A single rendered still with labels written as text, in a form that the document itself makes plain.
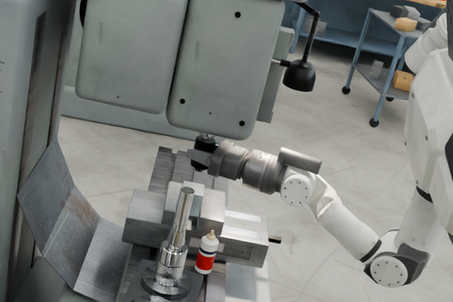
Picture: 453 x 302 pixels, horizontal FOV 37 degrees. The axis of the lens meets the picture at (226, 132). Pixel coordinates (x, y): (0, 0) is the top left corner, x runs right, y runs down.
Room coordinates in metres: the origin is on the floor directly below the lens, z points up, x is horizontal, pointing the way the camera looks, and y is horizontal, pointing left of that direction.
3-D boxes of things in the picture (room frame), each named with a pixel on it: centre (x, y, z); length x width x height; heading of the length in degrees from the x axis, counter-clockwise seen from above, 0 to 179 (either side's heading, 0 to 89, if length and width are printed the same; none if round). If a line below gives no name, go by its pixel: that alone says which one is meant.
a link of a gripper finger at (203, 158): (1.36, 0.05, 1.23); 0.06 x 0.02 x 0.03; 79
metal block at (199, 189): (1.45, 0.05, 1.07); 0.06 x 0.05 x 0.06; 5
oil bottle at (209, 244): (1.33, -0.02, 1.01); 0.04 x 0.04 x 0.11
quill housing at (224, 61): (1.39, 0.05, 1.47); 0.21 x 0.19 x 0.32; 4
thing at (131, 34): (1.38, 0.24, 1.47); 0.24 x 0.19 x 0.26; 4
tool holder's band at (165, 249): (0.99, 0.04, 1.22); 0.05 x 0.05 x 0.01
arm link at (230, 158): (1.37, -0.05, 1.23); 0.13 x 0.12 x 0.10; 169
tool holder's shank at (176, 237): (0.99, 0.04, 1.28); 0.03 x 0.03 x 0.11
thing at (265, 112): (1.40, -0.07, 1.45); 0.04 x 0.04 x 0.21; 4
